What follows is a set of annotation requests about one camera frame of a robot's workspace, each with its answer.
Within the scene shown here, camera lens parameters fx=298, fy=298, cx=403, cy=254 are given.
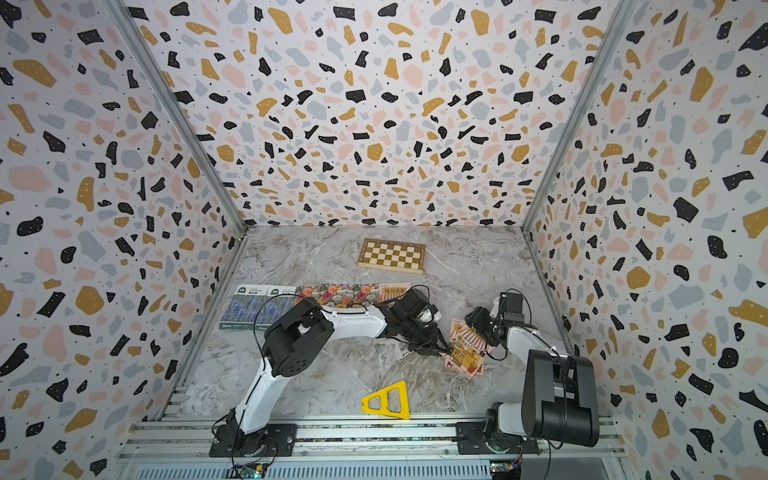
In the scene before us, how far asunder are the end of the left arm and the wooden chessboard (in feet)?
0.94

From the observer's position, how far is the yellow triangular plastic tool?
0.80 meters

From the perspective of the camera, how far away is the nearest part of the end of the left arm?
0.81m

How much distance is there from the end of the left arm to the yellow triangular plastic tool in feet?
0.36

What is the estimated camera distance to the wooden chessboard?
1088 millimetres

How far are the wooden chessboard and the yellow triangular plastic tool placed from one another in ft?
1.31
